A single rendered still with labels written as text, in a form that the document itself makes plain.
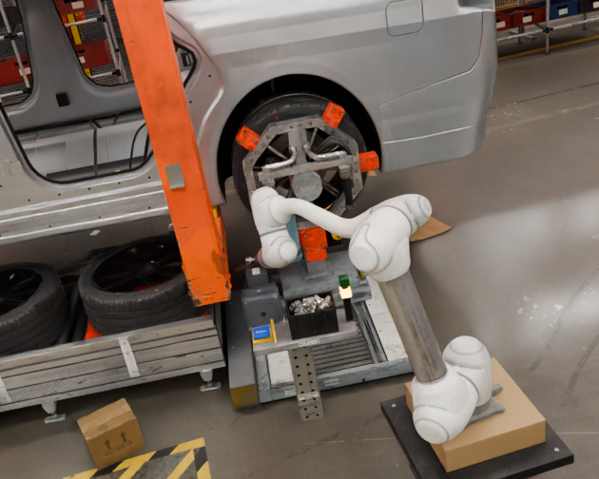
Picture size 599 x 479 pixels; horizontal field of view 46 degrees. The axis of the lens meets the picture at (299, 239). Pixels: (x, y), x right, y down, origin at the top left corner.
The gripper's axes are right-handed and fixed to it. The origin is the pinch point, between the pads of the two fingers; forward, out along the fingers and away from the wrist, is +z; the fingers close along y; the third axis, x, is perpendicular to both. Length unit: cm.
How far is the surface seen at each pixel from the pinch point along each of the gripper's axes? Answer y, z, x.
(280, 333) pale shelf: 15.1, 7.8, -27.6
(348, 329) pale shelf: 38.6, -7.6, -27.1
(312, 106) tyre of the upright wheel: 37, 17, 75
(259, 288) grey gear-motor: 20, 49, -5
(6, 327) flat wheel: -90, 86, -20
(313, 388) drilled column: 31, 14, -51
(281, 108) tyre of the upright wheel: 24, 21, 75
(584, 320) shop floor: 168, -3, -25
